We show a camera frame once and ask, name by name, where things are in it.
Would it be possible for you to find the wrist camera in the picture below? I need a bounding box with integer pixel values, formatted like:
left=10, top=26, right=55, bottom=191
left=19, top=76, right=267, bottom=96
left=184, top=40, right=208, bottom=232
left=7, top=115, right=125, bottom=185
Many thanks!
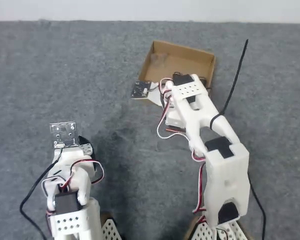
left=49, top=121, right=80, bottom=151
left=130, top=80, right=164, bottom=107

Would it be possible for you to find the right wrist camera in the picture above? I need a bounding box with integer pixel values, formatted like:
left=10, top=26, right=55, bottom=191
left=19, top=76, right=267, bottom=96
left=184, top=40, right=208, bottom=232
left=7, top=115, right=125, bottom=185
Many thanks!
left=130, top=80, right=164, bottom=107

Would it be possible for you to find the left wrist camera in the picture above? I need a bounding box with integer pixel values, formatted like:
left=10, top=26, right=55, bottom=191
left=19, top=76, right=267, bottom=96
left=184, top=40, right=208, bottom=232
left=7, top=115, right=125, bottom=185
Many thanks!
left=49, top=121, right=80, bottom=151

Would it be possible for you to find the black cable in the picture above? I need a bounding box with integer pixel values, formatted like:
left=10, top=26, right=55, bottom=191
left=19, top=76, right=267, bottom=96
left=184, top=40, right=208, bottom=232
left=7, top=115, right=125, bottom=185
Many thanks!
left=209, top=39, right=250, bottom=129
left=247, top=173, right=267, bottom=240
left=19, top=147, right=64, bottom=240

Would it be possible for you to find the cardboard box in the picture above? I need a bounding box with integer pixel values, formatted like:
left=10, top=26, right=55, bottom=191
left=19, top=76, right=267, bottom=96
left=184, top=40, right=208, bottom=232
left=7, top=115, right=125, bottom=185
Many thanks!
left=138, top=40, right=217, bottom=106

